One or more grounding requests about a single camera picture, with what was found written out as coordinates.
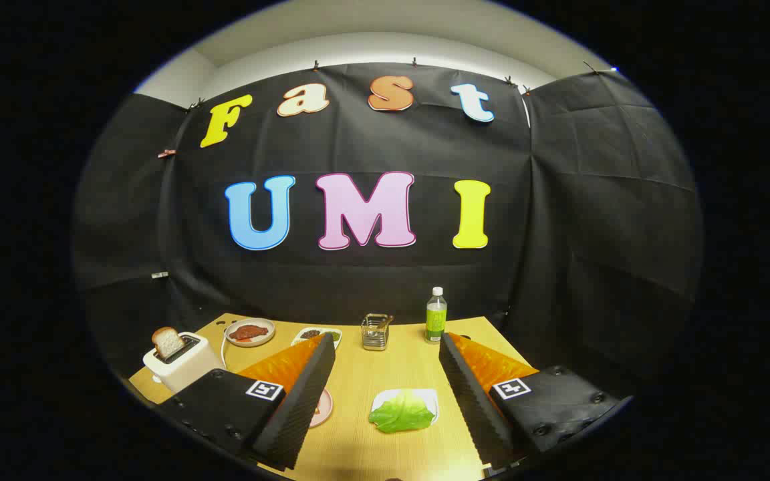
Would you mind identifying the black backdrop cloth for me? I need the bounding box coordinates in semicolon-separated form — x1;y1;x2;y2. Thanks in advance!
71;62;703;402

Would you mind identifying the metal wire utensil holder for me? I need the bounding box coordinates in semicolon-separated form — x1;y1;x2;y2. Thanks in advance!
361;313;391;351

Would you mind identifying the green label bottle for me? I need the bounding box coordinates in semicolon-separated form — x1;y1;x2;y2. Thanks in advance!
425;287;448;343

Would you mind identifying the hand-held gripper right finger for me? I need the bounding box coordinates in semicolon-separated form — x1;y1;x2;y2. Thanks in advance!
438;332;626;468

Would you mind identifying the pink round plate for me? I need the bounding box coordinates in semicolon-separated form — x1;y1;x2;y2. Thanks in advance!
309;387;334;428

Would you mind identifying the toasted bread slice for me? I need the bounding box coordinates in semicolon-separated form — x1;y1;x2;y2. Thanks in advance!
152;327;185;359

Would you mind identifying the white square plate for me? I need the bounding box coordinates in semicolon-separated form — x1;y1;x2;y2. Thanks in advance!
372;388;439;428

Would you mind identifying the cream toaster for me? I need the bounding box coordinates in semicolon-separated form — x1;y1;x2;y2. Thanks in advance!
142;332;225;393

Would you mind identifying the beige round plate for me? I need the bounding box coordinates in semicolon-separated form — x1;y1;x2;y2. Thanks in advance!
224;318;276;347

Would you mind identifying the white divided dish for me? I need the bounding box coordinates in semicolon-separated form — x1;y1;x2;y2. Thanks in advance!
291;327;343;349

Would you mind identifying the green lettuce leaf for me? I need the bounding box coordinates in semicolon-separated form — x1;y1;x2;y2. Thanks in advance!
368;392;436;434

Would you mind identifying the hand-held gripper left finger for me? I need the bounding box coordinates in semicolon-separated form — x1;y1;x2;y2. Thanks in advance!
158;332;337;472

